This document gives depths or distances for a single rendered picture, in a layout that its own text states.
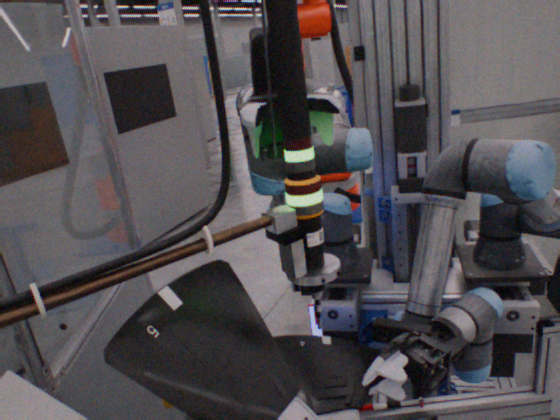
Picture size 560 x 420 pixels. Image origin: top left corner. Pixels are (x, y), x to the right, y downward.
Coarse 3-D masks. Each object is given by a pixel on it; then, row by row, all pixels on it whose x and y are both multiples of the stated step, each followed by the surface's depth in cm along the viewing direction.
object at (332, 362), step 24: (288, 336) 91; (312, 336) 92; (288, 360) 84; (312, 360) 84; (336, 360) 83; (360, 360) 84; (312, 384) 77; (336, 384) 76; (360, 384) 76; (312, 408) 71; (336, 408) 70; (360, 408) 70
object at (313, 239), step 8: (320, 216) 55; (304, 224) 54; (312, 224) 54; (320, 224) 55; (312, 232) 54; (320, 232) 55; (304, 240) 55; (312, 240) 55; (320, 240) 55; (304, 248) 55; (312, 248) 55; (320, 248) 56; (312, 256) 56; (320, 256) 56; (312, 264) 56; (320, 264) 56; (312, 288) 58; (320, 288) 58
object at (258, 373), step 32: (192, 288) 63; (224, 288) 65; (128, 320) 57; (160, 320) 58; (192, 320) 60; (224, 320) 62; (256, 320) 64; (128, 352) 55; (160, 352) 57; (192, 352) 58; (224, 352) 60; (256, 352) 62; (160, 384) 55; (192, 384) 57; (224, 384) 58; (256, 384) 60; (288, 384) 61; (192, 416) 56; (224, 416) 57; (256, 416) 58
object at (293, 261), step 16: (272, 208) 54; (272, 224) 52; (288, 224) 52; (288, 240) 52; (288, 256) 54; (304, 256) 55; (288, 272) 56; (304, 272) 55; (320, 272) 55; (336, 272) 56
